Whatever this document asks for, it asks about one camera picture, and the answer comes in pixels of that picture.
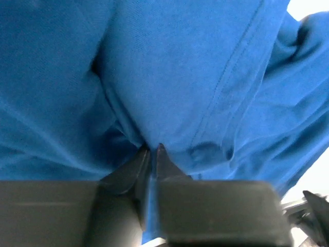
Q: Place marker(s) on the blue t shirt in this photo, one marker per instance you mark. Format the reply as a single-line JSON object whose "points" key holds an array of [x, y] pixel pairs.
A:
{"points": [[234, 90]]}

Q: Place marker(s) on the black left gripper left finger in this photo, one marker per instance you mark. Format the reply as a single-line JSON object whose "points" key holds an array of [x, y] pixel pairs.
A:
{"points": [[119, 211]]}

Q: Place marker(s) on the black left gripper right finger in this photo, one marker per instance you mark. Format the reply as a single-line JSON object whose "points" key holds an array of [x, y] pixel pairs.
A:
{"points": [[217, 213]]}

